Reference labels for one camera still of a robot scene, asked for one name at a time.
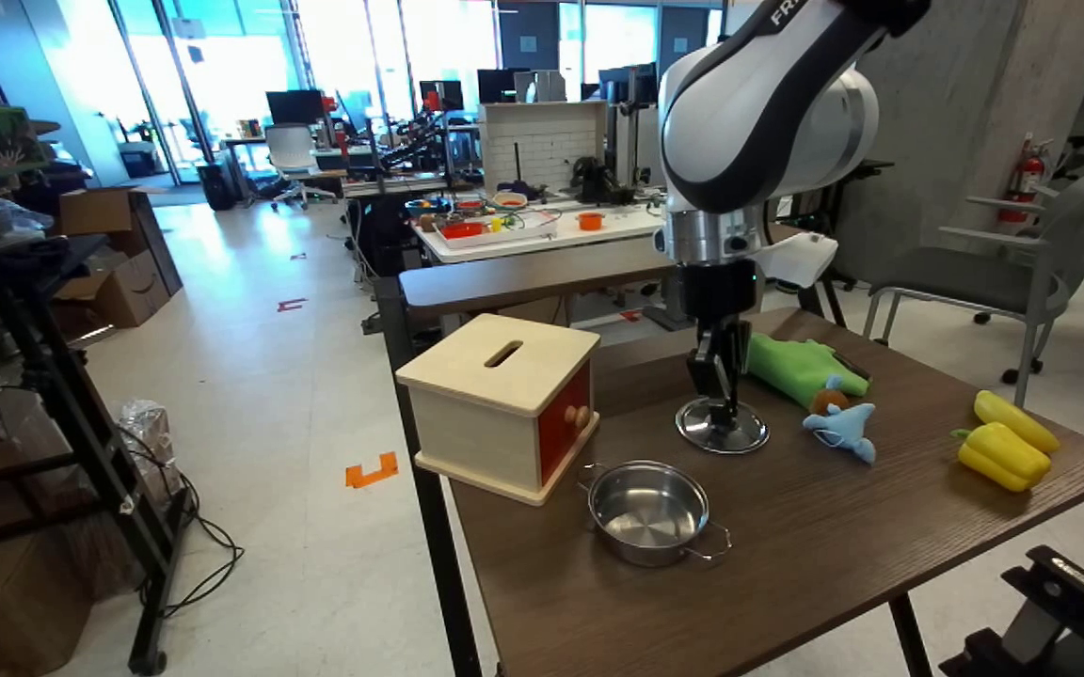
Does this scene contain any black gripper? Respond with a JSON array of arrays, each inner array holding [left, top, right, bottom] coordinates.
[[678, 255, 763, 428]]

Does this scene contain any small steel pot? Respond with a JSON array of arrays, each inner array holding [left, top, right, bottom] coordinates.
[[572, 455, 738, 573]]

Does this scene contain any green plush toy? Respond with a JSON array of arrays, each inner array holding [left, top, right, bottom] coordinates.
[[743, 327, 872, 412]]

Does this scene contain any blue plush toy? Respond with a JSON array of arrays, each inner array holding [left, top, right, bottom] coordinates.
[[797, 382, 880, 467]]

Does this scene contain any long brown wooden table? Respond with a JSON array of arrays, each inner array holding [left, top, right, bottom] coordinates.
[[396, 223, 846, 367]]

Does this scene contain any white work table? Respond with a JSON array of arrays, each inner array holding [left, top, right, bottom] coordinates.
[[409, 187, 678, 266]]

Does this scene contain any wooden box with orange drawer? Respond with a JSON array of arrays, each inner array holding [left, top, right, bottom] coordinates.
[[393, 312, 606, 506]]

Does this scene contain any white partition panel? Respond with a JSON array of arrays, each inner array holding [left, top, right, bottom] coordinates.
[[479, 98, 611, 197]]

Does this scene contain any yellow toy banana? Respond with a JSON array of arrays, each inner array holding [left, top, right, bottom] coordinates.
[[970, 387, 1063, 459]]

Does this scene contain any yellow toy bell pepper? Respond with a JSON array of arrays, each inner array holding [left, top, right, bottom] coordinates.
[[951, 418, 1055, 497]]

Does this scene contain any gray plastic chair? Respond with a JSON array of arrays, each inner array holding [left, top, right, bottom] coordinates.
[[863, 164, 1084, 405]]

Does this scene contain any red fire extinguisher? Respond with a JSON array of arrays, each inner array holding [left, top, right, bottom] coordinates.
[[994, 131, 1055, 232]]

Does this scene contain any black mounting platform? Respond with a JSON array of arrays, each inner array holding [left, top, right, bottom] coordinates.
[[936, 540, 1084, 677]]

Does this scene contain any white office chair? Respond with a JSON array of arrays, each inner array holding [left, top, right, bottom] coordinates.
[[265, 123, 338, 212]]

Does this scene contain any small black monitor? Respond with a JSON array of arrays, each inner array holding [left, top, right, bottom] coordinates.
[[265, 86, 329, 126]]

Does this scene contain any clear plastic bag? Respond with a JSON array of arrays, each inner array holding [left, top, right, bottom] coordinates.
[[113, 400, 182, 497]]

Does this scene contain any open cardboard box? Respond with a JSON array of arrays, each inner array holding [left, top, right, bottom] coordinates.
[[50, 243, 184, 337]]

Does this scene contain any closed cardboard box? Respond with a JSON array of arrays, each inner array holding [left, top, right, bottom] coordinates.
[[56, 184, 158, 240]]

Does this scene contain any black metal rack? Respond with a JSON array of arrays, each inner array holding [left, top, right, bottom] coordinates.
[[0, 184, 200, 677]]

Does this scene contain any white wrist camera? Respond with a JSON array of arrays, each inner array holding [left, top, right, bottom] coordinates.
[[757, 228, 844, 297]]

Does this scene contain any black floor cable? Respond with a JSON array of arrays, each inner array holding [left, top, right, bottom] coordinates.
[[124, 428, 250, 618]]

